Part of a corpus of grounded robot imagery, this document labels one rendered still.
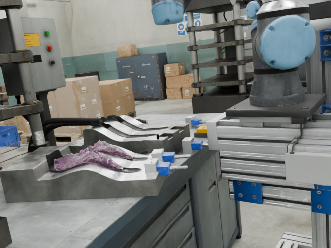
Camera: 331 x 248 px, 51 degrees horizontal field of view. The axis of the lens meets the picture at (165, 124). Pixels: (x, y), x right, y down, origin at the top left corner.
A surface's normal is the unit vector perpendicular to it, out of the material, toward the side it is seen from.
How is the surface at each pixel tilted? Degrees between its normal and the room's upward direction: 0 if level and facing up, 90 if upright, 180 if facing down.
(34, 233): 0
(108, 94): 90
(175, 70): 89
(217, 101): 90
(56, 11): 90
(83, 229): 0
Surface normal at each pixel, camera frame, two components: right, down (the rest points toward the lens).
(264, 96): -0.69, -0.07
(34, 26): 0.89, -0.01
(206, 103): -0.49, 0.24
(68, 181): -0.15, 0.23
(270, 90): -0.47, -0.06
